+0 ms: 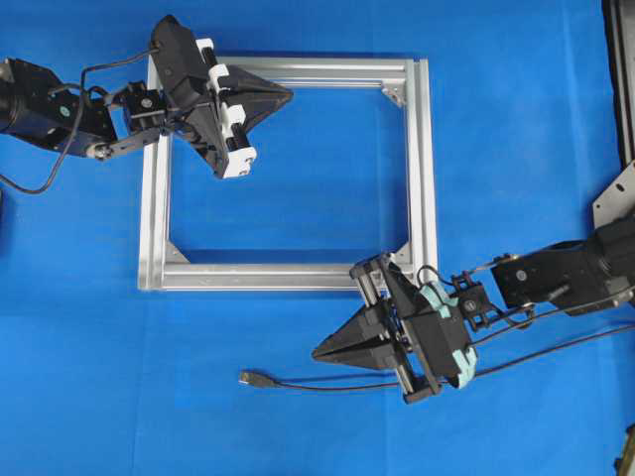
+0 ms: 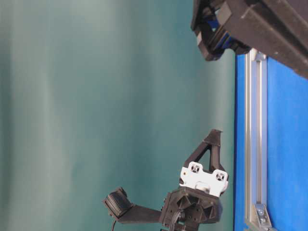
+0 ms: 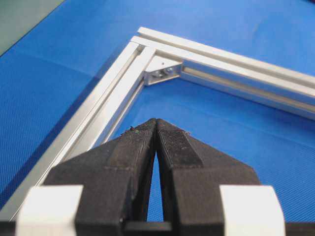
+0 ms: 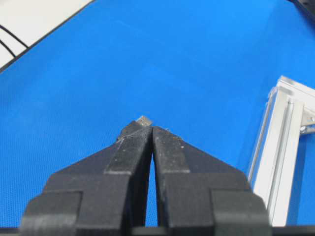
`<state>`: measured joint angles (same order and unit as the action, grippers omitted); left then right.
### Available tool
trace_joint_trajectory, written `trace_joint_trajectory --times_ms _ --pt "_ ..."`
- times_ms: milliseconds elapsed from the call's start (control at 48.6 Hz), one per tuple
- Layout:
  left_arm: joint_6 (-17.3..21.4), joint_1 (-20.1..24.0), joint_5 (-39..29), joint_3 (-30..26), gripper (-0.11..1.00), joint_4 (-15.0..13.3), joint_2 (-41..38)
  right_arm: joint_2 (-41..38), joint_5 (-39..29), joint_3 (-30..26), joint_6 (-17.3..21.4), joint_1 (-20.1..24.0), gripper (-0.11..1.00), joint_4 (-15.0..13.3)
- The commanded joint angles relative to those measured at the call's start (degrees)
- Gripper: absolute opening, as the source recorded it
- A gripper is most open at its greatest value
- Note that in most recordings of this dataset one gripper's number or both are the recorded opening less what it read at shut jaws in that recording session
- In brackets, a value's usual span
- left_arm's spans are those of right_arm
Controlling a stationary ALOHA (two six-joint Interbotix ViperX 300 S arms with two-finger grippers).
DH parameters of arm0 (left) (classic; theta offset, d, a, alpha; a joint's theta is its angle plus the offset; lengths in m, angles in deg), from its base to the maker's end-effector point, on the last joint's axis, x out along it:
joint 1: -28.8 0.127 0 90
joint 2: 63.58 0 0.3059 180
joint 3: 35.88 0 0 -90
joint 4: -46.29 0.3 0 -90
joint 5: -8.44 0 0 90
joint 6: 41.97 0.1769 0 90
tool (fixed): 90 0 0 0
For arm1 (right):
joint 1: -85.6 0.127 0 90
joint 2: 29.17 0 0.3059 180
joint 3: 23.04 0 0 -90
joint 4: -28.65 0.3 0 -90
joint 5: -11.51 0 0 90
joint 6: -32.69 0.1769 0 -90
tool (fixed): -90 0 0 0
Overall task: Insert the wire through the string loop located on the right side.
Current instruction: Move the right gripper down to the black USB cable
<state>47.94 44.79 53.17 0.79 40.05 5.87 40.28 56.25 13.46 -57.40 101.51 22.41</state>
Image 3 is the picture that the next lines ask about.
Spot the square aluminium extrusion frame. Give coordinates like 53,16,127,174
0,27,315,221

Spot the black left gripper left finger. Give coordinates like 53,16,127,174
44,118,156,236

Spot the blue table mat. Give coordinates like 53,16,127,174
0,0,315,221

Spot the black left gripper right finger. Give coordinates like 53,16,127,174
156,119,260,236

